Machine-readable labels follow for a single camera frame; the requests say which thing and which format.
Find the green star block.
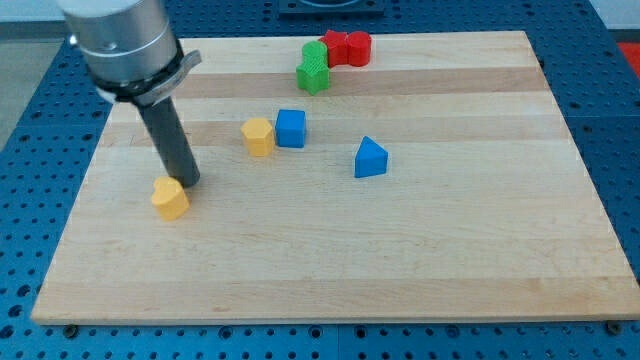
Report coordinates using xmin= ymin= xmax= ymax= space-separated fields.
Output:
xmin=296 ymin=59 xmax=330 ymax=95

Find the red star block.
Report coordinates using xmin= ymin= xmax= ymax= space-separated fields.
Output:
xmin=320 ymin=30 xmax=349 ymax=68

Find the blue cube block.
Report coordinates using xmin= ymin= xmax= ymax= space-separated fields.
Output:
xmin=275 ymin=109 xmax=306 ymax=148

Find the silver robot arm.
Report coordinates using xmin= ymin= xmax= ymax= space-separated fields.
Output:
xmin=57 ymin=0 xmax=202 ymax=107

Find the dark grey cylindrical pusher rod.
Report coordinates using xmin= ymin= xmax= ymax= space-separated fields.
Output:
xmin=137 ymin=97 xmax=200 ymax=188

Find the yellow heart block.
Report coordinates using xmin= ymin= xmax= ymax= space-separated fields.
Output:
xmin=151 ymin=176 xmax=190 ymax=221

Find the blue triangle block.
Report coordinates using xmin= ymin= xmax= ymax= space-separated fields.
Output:
xmin=354 ymin=136 xmax=389 ymax=178

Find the green cylinder block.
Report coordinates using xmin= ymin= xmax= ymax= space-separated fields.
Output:
xmin=301 ymin=40 xmax=328 ymax=65

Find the red cylinder block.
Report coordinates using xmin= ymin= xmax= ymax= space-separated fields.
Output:
xmin=346 ymin=31 xmax=372 ymax=67

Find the yellow hexagon block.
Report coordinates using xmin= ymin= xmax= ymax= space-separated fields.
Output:
xmin=241 ymin=118 xmax=275 ymax=157

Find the light wooden board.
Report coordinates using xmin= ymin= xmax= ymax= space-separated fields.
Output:
xmin=32 ymin=31 xmax=639 ymax=325

